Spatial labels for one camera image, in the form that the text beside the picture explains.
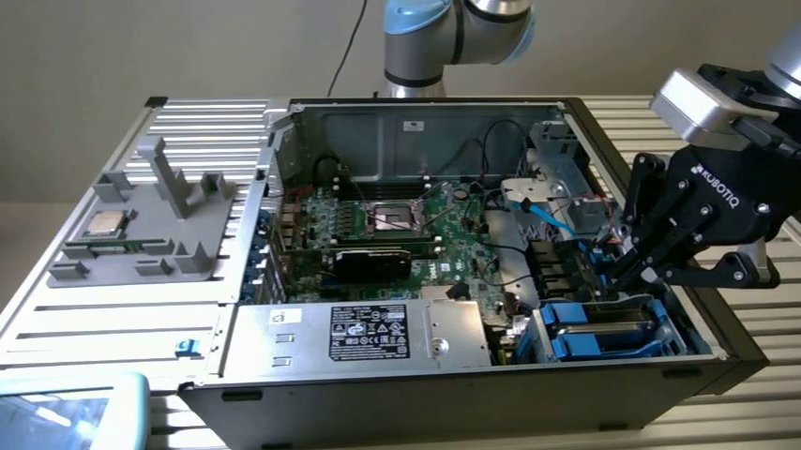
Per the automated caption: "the grey parts rack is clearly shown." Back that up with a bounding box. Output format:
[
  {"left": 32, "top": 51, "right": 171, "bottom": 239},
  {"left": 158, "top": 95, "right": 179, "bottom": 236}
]
[{"left": 46, "top": 136, "right": 243, "bottom": 290}]

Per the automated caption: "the black open PC case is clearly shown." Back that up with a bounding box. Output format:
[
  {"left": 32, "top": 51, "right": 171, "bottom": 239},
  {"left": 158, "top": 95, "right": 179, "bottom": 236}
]
[{"left": 176, "top": 95, "right": 772, "bottom": 444}]

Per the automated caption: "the silver CPU chip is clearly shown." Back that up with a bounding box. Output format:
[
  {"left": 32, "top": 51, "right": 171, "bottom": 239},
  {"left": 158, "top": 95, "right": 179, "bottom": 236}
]
[{"left": 83, "top": 210, "right": 134, "bottom": 237}]

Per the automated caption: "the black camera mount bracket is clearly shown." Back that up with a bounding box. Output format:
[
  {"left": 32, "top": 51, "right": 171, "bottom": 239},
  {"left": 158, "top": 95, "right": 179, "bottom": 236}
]
[{"left": 696, "top": 63, "right": 801, "bottom": 157}]

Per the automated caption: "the black internal wire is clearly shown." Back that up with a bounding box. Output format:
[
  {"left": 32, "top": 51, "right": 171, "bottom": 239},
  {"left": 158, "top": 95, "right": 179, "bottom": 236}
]
[{"left": 479, "top": 118, "right": 534, "bottom": 180}]

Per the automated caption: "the thin black cable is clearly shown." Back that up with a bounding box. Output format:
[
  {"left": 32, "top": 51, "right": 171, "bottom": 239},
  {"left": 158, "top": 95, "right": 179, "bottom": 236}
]
[{"left": 327, "top": 0, "right": 371, "bottom": 98}]

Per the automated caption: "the silver power supply unit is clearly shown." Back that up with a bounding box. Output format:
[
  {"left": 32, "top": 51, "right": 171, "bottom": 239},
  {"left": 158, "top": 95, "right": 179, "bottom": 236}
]
[{"left": 235, "top": 299, "right": 494, "bottom": 377}]

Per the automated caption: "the black graphics card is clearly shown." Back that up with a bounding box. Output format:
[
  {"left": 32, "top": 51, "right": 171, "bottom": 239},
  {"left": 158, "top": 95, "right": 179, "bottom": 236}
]
[{"left": 330, "top": 247, "right": 415, "bottom": 283}]

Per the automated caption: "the silver case side panel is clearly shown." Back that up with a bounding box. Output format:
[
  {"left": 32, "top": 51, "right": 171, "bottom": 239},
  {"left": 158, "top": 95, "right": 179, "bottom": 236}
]
[{"left": 0, "top": 96, "right": 297, "bottom": 377}]

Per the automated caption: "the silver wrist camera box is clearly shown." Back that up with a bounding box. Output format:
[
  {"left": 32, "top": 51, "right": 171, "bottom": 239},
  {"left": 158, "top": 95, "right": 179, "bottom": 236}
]
[{"left": 648, "top": 68, "right": 753, "bottom": 152}]

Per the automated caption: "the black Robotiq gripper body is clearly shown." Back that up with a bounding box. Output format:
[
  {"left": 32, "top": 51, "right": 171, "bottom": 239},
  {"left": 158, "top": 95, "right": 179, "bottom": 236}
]
[{"left": 662, "top": 143, "right": 794, "bottom": 248}]

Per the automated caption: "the blue disk bay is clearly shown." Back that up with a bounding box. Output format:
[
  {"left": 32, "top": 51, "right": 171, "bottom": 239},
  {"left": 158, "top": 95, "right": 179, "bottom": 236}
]
[{"left": 535, "top": 297, "right": 682, "bottom": 365}]

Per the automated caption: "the CPU socket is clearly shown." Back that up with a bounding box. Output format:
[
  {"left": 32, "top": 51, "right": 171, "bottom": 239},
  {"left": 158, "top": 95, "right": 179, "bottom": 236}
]
[{"left": 361, "top": 200, "right": 434, "bottom": 236}]

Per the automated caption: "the green RAM stick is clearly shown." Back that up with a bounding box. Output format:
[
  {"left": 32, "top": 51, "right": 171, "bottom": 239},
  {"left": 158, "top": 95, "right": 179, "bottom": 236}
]
[{"left": 64, "top": 238, "right": 171, "bottom": 253}]

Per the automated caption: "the blue data wire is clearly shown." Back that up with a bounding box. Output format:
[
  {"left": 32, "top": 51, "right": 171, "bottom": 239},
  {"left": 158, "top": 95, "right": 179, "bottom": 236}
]
[{"left": 514, "top": 198, "right": 578, "bottom": 241}]

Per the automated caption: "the silver drive cage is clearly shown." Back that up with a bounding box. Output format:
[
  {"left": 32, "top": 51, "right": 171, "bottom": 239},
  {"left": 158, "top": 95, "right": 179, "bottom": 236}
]
[{"left": 499, "top": 118, "right": 613, "bottom": 238}]

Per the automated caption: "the black fan shroud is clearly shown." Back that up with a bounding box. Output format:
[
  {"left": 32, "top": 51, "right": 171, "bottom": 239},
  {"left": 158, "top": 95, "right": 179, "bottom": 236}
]
[{"left": 523, "top": 240, "right": 613, "bottom": 297}]

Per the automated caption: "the green motherboard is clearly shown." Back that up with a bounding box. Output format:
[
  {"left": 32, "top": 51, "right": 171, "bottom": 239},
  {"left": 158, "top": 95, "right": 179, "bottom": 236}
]
[{"left": 272, "top": 181, "right": 510, "bottom": 302}]

